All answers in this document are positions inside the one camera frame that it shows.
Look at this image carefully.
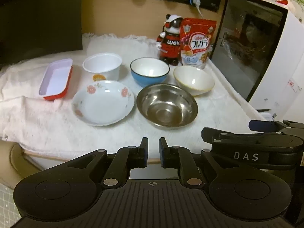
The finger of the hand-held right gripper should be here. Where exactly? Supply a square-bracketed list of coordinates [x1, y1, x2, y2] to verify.
[201, 127, 263, 141]
[249, 120, 293, 134]

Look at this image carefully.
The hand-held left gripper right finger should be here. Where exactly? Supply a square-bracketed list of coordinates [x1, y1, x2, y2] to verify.
[159, 137, 238, 188]

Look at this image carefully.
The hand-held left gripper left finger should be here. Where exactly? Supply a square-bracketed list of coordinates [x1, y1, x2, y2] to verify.
[64, 137, 149, 188]

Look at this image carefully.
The stainless steel bowl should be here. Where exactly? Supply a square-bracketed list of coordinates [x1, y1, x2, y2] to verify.
[136, 84, 198, 127]

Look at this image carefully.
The cream ceramic bowl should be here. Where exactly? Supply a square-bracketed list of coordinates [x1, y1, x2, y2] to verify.
[173, 66, 215, 97]

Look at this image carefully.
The white floral plate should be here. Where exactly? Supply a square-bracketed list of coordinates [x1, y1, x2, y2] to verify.
[72, 80, 135, 126]

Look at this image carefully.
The blue ceramic bowl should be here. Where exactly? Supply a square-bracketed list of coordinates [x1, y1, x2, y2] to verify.
[130, 57, 170, 88]

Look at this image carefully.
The red rectangular foil tray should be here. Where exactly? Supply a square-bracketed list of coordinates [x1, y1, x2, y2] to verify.
[39, 58, 73, 101]

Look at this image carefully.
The white glass-door appliance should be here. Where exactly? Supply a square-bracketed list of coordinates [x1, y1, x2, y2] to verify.
[210, 0, 304, 123]

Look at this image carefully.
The white fluffy blanket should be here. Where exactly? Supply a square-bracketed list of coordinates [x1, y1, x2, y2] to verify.
[0, 33, 269, 159]

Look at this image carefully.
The red cereal bag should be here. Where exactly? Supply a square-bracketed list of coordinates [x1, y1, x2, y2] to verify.
[180, 17, 217, 70]

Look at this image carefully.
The panda robot figurine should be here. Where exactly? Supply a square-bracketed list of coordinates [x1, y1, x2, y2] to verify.
[157, 14, 184, 66]

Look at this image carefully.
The white red plush toy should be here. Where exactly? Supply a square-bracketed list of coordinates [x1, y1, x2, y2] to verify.
[271, 0, 297, 13]

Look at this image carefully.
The black monitor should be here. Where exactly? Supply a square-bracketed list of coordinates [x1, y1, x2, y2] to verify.
[0, 0, 83, 65]

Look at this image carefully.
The white plug with cable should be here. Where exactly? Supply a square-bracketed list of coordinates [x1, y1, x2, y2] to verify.
[190, 0, 205, 20]

